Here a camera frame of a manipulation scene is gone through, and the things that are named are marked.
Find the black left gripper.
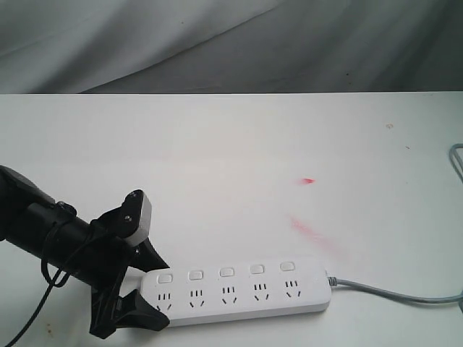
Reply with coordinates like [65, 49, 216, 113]
[90, 207, 170, 339]

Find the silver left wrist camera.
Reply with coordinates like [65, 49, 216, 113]
[117, 189, 152, 247]

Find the grey power cable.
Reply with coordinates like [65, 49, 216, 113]
[326, 142, 463, 317]

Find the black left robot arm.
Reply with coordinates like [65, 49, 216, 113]
[1, 166, 169, 339]

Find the grey backdrop cloth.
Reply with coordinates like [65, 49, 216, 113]
[1, 1, 462, 94]

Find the white five-socket power strip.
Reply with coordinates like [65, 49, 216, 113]
[140, 257, 331, 327]

